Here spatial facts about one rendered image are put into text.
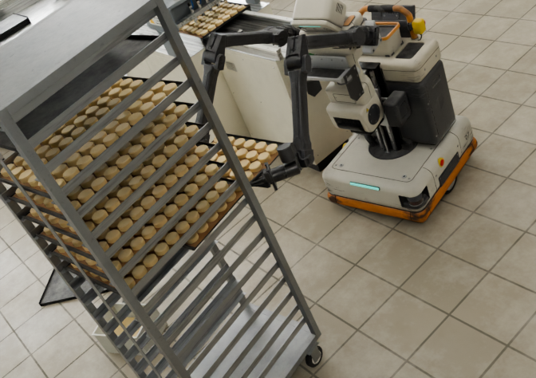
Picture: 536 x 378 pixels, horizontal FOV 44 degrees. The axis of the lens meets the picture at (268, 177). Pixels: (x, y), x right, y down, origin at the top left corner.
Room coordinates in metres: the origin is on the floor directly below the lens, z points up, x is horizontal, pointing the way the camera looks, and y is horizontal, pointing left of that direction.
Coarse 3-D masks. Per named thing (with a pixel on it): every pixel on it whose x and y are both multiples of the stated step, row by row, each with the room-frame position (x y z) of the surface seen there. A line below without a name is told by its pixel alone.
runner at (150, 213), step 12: (216, 144) 2.07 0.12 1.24; (204, 156) 2.03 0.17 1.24; (192, 168) 1.99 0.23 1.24; (180, 180) 1.95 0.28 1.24; (168, 192) 1.91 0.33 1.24; (156, 204) 1.87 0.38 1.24; (144, 216) 1.84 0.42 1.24; (132, 228) 1.80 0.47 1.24; (120, 240) 1.77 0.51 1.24; (108, 252) 1.73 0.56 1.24; (96, 264) 1.73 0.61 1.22
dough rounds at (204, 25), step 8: (216, 8) 4.30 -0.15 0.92; (224, 8) 4.28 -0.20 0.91; (232, 8) 4.18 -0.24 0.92; (240, 8) 4.12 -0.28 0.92; (200, 16) 4.28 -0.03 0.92; (208, 16) 4.24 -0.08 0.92; (216, 16) 4.16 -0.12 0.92; (224, 16) 4.10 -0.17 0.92; (232, 16) 4.09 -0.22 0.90; (192, 24) 4.21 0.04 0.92; (200, 24) 4.15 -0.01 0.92; (208, 24) 4.09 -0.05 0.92; (216, 24) 4.04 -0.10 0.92; (184, 32) 4.19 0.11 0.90; (192, 32) 4.09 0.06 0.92; (200, 32) 4.03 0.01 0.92; (208, 32) 4.00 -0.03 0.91
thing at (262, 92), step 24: (240, 24) 4.07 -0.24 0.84; (264, 24) 3.91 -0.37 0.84; (240, 72) 3.75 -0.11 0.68; (264, 72) 3.50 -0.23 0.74; (240, 96) 3.88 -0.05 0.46; (264, 96) 3.60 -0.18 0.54; (288, 96) 3.37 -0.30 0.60; (312, 96) 3.42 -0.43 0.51; (264, 120) 3.72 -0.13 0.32; (288, 120) 3.46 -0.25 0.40; (312, 120) 3.39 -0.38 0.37; (312, 144) 3.37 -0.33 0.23; (336, 144) 3.44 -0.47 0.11
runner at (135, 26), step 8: (144, 16) 2.05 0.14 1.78; (152, 16) 2.07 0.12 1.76; (136, 24) 2.03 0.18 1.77; (144, 24) 2.04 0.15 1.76; (128, 32) 2.00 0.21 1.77; (112, 40) 1.96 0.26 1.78; (120, 40) 1.98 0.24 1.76; (104, 48) 1.94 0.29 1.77; (112, 48) 1.96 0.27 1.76; (96, 56) 1.92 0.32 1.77; (88, 64) 1.90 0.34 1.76; (72, 72) 1.86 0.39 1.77; (80, 72) 1.88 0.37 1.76; (64, 80) 1.84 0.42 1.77; (56, 88) 1.82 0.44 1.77; (40, 96) 1.79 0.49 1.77; (48, 96) 1.80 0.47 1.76; (32, 104) 1.77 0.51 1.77; (16, 112) 1.74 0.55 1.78; (24, 112) 1.75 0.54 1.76; (16, 120) 1.73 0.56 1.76; (0, 128) 1.73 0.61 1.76
